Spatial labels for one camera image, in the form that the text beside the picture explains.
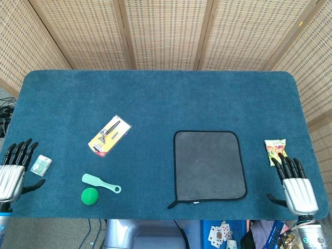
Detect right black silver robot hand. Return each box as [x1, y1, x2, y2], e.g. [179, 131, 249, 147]
[266, 153, 319, 216]

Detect king playing card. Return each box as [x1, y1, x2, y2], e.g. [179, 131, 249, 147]
[213, 228, 225, 246]

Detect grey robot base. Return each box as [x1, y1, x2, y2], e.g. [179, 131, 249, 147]
[103, 219, 201, 249]

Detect green yellow snack bag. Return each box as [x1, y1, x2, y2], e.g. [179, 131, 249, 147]
[264, 139, 288, 167]

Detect mint green plastic shoehorn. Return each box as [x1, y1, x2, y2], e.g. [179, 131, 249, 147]
[81, 173, 122, 194]

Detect blue carpet table mat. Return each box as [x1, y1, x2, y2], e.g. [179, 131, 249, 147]
[7, 69, 329, 221]

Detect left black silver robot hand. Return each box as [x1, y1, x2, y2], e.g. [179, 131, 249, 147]
[0, 138, 46, 205]

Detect razor in yellow blister pack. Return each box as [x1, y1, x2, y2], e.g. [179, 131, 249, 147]
[87, 114, 132, 158]

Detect black bag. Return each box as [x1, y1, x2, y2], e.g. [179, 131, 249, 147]
[240, 229, 257, 249]

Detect grey cloth mat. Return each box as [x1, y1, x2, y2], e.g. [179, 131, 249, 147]
[167, 130, 248, 210]

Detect blue plastic crate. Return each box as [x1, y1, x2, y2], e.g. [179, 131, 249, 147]
[199, 219, 247, 249]

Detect red pip playing card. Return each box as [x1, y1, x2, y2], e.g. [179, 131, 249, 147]
[221, 224, 233, 240]

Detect small green white tissue pack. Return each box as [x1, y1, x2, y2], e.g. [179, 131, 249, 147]
[30, 155, 52, 177]

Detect bamboo folding screen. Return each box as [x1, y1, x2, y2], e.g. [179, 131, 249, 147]
[0, 0, 332, 187]

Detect blue printed box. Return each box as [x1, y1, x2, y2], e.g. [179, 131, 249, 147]
[264, 220, 286, 249]

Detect black cables bundle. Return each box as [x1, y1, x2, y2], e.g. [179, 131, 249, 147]
[0, 97, 17, 137]

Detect green foam ball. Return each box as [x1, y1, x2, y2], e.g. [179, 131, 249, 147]
[80, 187, 100, 206]

